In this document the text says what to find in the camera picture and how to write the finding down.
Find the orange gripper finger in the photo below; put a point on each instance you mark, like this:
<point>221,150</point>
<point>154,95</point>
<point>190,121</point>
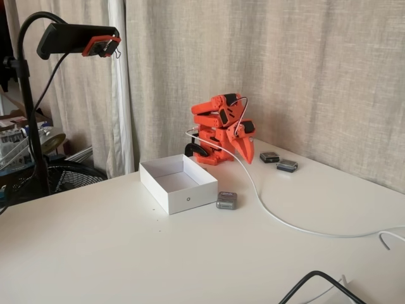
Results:
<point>243,152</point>
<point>250,147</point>

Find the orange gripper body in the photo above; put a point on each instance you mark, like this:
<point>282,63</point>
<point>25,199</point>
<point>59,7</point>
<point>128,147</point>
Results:
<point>241,138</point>

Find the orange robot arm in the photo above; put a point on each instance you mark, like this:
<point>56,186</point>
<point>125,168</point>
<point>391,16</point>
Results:
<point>205,109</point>

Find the white cardboard bin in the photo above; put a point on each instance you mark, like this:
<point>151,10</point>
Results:
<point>190,199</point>

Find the black table clamp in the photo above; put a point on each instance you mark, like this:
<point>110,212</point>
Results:
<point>190,149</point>

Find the grey small tin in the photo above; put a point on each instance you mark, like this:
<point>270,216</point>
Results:
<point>226,202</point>

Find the wide beige linen curtain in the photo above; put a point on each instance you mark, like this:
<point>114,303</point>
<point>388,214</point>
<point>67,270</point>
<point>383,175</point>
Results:
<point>316,63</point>

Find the white sheer curtain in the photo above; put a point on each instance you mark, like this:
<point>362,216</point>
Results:
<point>121,95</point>

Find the black floor fan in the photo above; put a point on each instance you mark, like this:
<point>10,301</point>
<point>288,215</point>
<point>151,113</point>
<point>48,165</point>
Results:
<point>72,180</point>

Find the gold round object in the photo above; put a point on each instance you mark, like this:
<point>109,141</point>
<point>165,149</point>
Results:
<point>53,141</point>

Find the black gooseneck stand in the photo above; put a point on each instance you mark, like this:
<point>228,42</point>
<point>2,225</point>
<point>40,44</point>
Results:
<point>31,120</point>

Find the clear plastic package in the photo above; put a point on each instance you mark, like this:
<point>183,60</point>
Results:
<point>12,139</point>

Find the brown cardboard box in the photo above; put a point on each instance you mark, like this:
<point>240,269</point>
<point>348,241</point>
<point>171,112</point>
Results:
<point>12,122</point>

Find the orange framed small camera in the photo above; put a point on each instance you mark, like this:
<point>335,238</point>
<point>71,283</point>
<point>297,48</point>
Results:
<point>91,47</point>

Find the black camera holder bar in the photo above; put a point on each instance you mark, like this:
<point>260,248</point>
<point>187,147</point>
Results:
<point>72,36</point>

